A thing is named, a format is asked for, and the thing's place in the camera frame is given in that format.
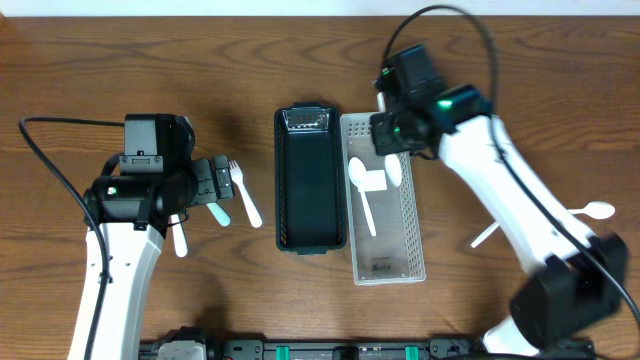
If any white spoon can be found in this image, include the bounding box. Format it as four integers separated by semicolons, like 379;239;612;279
348;157;377;237
376;92;403;188

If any white spoon diagonal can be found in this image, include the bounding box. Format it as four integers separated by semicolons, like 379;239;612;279
470;222;500;248

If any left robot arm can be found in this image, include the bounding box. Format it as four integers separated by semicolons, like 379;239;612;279
69;114;234;359

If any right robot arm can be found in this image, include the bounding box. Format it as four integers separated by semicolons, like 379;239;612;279
371;83;639;356

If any white plastic fork right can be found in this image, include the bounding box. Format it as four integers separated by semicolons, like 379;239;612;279
229;160;263;228

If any mint green plastic fork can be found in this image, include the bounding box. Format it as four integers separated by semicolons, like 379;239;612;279
207;202;231;227

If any black plastic basket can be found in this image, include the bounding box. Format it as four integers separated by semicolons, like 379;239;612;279
274;102;347;255

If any white spoon horizontal far right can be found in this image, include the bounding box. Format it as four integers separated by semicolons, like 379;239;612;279
568;201;616;220

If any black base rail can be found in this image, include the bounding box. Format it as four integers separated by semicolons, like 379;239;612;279
137;327;597;360

